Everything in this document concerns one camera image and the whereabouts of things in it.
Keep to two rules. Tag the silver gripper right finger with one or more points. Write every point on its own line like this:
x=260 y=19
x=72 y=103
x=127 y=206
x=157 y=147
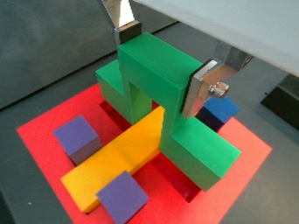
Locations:
x=205 y=82

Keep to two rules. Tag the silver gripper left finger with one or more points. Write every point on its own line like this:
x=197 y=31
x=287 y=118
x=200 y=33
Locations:
x=120 y=17

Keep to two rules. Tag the green bridge-shaped object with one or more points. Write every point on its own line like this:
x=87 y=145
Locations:
x=151 y=74

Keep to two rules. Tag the black angle fixture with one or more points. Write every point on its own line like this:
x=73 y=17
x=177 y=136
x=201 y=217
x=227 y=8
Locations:
x=282 y=100

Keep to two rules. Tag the red board base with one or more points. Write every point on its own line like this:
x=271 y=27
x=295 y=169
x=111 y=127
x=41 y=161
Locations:
x=165 y=208

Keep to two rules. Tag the blue block left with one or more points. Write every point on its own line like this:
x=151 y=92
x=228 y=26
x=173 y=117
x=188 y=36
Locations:
x=216 y=112

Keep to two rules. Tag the yellow long bar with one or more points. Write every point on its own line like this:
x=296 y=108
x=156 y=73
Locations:
x=124 y=154

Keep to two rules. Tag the purple block left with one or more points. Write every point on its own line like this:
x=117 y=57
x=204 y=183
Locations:
x=77 y=139

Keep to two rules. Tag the purple block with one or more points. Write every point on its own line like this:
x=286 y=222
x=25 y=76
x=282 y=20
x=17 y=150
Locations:
x=123 y=198
x=77 y=139

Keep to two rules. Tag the purple block right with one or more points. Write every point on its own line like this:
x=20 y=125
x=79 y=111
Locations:
x=123 y=198

